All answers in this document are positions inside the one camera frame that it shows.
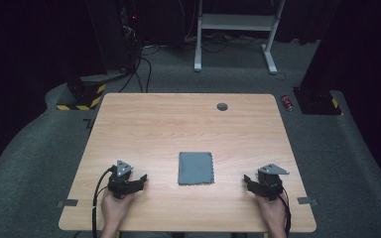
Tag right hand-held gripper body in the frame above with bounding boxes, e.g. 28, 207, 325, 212
256, 163, 291, 202

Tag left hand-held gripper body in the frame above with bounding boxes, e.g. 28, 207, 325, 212
107, 160, 141, 200

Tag blue-grey cloth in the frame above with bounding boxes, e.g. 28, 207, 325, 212
178, 151, 215, 186

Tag person's right hand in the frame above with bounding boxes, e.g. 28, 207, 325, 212
256, 195, 287, 229

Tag person's left hand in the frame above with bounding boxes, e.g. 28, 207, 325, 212
100, 190, 135, 227

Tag grey tape strip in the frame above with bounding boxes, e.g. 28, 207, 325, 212
296, 196, 318, 205

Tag red can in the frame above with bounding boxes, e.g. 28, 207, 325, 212
280, 94, 294, 113

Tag black yellow striped stand base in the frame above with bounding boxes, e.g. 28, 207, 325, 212
56, 72, 108, 112

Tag dark equipment with red light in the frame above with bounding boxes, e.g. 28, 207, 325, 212
118, 0, 144, 72

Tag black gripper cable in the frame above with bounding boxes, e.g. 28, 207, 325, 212
278, 187, 293, 238

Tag black spiral-wrapped cable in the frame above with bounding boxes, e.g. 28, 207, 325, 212
91, 166, 116, 238

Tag black floor cables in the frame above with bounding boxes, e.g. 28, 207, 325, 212
118, 44, 162, 94

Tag white metal stand frame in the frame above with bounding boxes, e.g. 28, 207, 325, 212
193, 0, 288, 75

